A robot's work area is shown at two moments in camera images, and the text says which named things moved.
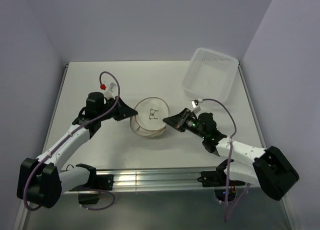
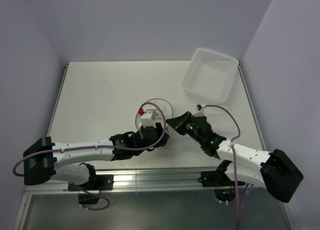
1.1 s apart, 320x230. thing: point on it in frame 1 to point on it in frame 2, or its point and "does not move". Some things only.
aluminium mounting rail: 156,180 does not move
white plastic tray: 210,75 does not move
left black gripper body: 110,104 to 158,129
